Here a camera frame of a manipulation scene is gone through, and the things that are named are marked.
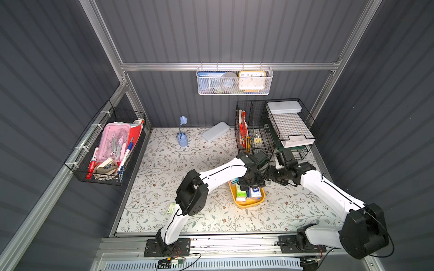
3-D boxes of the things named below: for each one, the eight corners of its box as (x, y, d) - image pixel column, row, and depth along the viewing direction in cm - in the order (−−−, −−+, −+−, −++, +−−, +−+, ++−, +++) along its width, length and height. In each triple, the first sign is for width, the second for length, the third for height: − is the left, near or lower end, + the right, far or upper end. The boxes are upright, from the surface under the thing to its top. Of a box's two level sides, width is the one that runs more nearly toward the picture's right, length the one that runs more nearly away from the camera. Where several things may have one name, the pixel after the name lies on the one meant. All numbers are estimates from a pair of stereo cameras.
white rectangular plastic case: (209, 143, 114) (209, 140, 112) (201, 135, 119) (201, 132, 117) (231, 129, 122) (231, 127, 120) (223, 123, 127) (223, 120, 125)
